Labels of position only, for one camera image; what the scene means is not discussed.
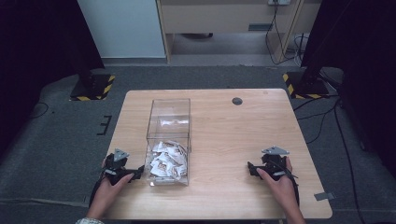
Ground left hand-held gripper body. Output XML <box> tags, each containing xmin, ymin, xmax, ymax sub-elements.
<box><xmin>102</xmin><ymin>147</ymin><xmax>135</xmax><ymax>187</ymax></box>

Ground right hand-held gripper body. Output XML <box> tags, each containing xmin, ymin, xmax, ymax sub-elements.
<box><xmin>261</xmin><ymin>146</ymin><xmax>297</xmax><ymax>182</ymax></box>

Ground person's right hand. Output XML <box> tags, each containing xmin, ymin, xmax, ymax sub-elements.
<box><xmin>256</xmin><ymin>156</ymin><xmax>301</xmax><ymax>214</ymax></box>

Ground person's left hand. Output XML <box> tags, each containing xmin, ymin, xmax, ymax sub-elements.
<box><xmin>87</xmin><ymin>173</ymin><xmax>135</xmax><ymax>218</ymax></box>

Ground pile of white packets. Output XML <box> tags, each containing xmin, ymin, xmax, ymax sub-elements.
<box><xmin>148</xmin><ymin>140</ymin><xmax>189</xmax><ymax>182</ymax></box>

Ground black tape floor mark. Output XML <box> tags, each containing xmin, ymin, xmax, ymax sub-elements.
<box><xmin>96</xmin><ymin>115</ymin><xmax>113</xmax><ymax>136</ymax></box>

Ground clear acrylic box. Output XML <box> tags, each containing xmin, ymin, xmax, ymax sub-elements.
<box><xmin>144</xmin><ymin>98</ymin><xmax>191</xmax><ymax>188</ymax></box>

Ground grey tape strip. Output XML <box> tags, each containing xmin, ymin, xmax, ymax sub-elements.
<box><xmin>313</xmin><ymin>191</ymin><xmax>336</xmax><ymax>202</ymax></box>

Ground light patterned sleeve cuff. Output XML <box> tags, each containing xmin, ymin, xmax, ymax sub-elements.
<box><xmin>75</xmin><ymin>217</ymin><xmax>106</xmax><ymax>224</ymax></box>

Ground black stand with striped base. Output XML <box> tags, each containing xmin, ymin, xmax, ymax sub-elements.
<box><xmin>282</xmin><ymin>0</ymin><xmax>331</xmax><ymax>101</ymax></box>
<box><xmin>69</xmin><ymin>55</ymin><xmax>116</xmax><ymax>102</ymax></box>

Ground white cabinet panel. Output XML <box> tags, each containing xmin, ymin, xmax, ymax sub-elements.
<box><xmin>77</xmin><ymin>0</ymin><xmax>166</xmax><ymax>59</ymax></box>

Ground black curtain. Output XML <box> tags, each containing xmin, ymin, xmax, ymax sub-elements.
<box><xmin>0</xmin><ymin>0</ymin><xmax>106</xmax><ymax>157</ymax></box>
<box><xmin>300</xmin><ymin>0</ymin><xmax>396</xmax><ymax>180</ymax></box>

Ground light wooden desk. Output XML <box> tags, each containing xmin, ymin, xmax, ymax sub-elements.
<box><xmin>155</xmin><ymin>0</ymin><xmax>323</xmax><ymax>64</ymax></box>

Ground right hand-held gripper black cable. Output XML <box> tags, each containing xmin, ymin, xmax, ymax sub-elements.
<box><xmin>285</xmin><ymin>169</ymin><xmax>301</xmax><ymax>207</ymax></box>

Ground hand-held gripper black cable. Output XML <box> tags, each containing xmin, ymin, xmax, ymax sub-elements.
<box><xmin>285</xmin><ymin>169</ymin><xmax>301</xmax><ymax>207</ymax></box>
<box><xmin>89</xmin><ymin>175</ymin><xmax>108</xmax><ymax>207</ymax></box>

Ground left hand-held gripper black cable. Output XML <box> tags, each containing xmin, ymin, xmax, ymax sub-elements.
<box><xmin>89</xmin><ymin>175</ymin><xmax>108</xmax><ymax>207</ymax></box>

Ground thin black floor cable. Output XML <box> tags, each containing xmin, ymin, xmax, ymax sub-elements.
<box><xmin>29</xmin><ymin>102</ymin><xmax>50</xmax><ymax>119</ymax></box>

